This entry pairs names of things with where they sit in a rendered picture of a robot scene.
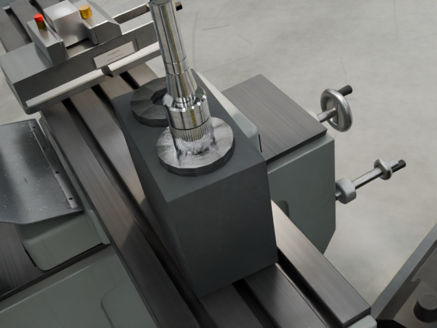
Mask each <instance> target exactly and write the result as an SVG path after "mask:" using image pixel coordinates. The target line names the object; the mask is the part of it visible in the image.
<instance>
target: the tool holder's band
mask: <svg viewBox="0 0 437 328"><path fill-rule="evenodd" d="M206 104H207V96H206V93H205V90H204V89H203V88H202V87H200V86H198V85H197V88H196V90H195V91H194V97H193V98H192V99H191V100H189V101H187V102H176V101H175V100H174V99H173V97H171V96H169V95H168V93H166V94H165V95H164V97H163V106H164V109H165V111H166V113H167V114H169V115H170V116H174V117H180V118H182V117H188V116H192V115H195V114H196V113H199V112H200V111H201V110H202V109H203V108H204V107H205V106H206Z"/></svg>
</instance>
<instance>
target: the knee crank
mask: <svg viewBox="0 0 437 328"><path fill-rule="evenodd" d="M404 167H406V163H405V161H404V160H402V159H401V160H399V161H397V160H396V159H394V158H393V159H391V160H389V161H386V160H384V159H377V160H376V161H375V162H374V165H373V168H374V169H373V170H371V171H369V172H367V173H365V174H364V175H362V176H360V177H358V178H357V179H355V180H353V181H350V180H348V179H347V178H341V179H339V180H337V181H336V200H339V201H340V203H342V204H347V203H349V202H351V201H352V200H354V199H355V198H356V190H357V189H359V188H361V187H362V186H364V185H366V184H368V183H369V182H372V181H373V180H375V179H377V178H378V177H379V178H380V179H382V180H389V179H390V178H391V177H392V174H393V173H394V172H396V171H398V170H400V169H402V168H404Z"/></svg>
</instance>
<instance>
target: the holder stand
mask: <svg viewBox="0 0 437 328"><path fill-rule="evenodd" d="M191 72H192V75H193V77H194V80H195V82H196V85H198V86H200V87H202V88H203V89H204V90H205V93H206V96H207V102H208V106H209V112H210V115H211V121H212V125H213V131H214V134H215V140H214V143H213V144H212V145H211V146H210V147H209V148H208V149H207V150H205V151H203V152H200V153H198V154H184V153H181V152H179V151H178V150H176V148H175V146H174V142H173V139H172V135H171V132H170V128H169V125H168V120H167V118H166V113H165V109H164V106H163V97H164V95H165V94H166V93H167V87H166V76H164V77H160V78H157V79H153V80H151V81H149V82H147V83H145V84H143V85H142V86H141V87H140V88H139V89H135V90H132V91H130V92H127V93H125V94H122V95H120V96H117V97H115V98H113V99H112V103H113V106H114V110H115V112H116V116H117V118H118V121H119V123H120V127H121V129H122V132H123V134H124V138H125V140H126V143H127V147H128V149H129V153H130V154H131V158H132V160H133V164H134V166H135V169H136V172H137V175H138V177H139V180H140V184H141V186H142V189H143V192H144V194H145V196H146V198H147V200H148V202H149V204H150V206H151V208H152V210H153V212H154V214H155V216H156V218H157V220H158V222H159V224H160V226H161V228H162V230H163V232H164V234H165V236H166V238H167V240H168V242H169V244H170V246H171V248H172V250H173V252H174V254H175V256H176V258H177V260H178V262H179V264H180V266H181V268H182V270H183V272H184V274H185V276H186V278H187V280H188V282H189V284H190V286H191V288H192V290H193V292H194V294H195V296H196V297H197V298H198V299H199V298H201V297H203V296H205V295H208V294H210V293H212V292H214V291H216V290H219V289H221V288H223V287H225V286H227V285H229V284H231V283H233V282H235V281H237V280H240V279H242V278H244V277H246V276H248V275H251V274H253V273H255V272H257V271H259V270H261V269H263V268H265V267H267V266H269V265H272V264H274V263H276V262H277V261H278V250H277V245H276V235H275V229H274V220H273V214H272V205H271V195H270V189H269V180H268V174H267V165H266V160H265V159H264V157H263V156H262V155H261V154H260V152H259V151H258V150H257V148H256V147H255V146H254V145H253V144H252V142H251V141H250V140H249V138H248V137H247V136H246V135H245V134H244V132H243V131H242V129H241V128H240V127H239V126H238V125H237V123H236V122H235V121H234V119H233V118H232V117H231V116H230V115H229V113H228V112H227V111H226V110H225V108H224V107H223V106H222V105H221V103H220V102H219V101H218V100H217V98H216V97H215V96H214V94H213V93H212V92H211V91H210V90H209V88H208V87H207V86H206V84H205V83H204V82H203V81H202V80H201V78H200V77H199V75H198V74H197V73H196V72H195V71H194V69H192V68H191Z"/></svg>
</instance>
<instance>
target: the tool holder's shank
mask: <svg viewBox="0 0 437 328"><path fill-rule="evenodd" d="M149 1H150V2H148V5H149V8H150V13H151V15H152V20H153V25H154V28H155V33H156V35H157V40H158V43H159V48H160V51H161V55H162V58H163V63H164V66H165V72H166V87H167V93H168V95H169V96H171V97H173V99H174V100H175V101H176V102H187V101H189V100H191V99H192V98H193V97H194V91H195V90H196V88H197V85H196V82H195V80H194V77H193V75H192V72H191V69H190V68H189V64H188V60H187V55H186V52H185V46H184V43H183V38H182V34H181V29H180V26H179V20H178V15H177V11H176V6H175V2H174V0H149Z"/></svg>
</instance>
